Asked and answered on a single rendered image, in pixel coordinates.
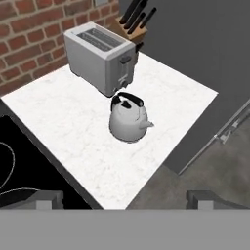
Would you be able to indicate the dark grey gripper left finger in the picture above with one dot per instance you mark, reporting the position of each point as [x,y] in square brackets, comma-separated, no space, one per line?
[45,198]

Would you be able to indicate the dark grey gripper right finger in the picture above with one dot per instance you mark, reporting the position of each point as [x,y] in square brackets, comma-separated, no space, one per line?
[204,197]

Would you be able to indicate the black hob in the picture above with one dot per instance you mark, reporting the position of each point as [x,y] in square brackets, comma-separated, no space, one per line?
[29,162]

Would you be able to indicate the dark grey fridge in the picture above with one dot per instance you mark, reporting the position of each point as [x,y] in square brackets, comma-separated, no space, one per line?
[201,65]

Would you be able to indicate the silver toaster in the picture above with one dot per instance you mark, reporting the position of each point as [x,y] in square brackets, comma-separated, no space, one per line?
[101,58]

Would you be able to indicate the wooden knife block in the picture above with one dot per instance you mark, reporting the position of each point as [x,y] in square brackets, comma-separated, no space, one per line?
[132,31]

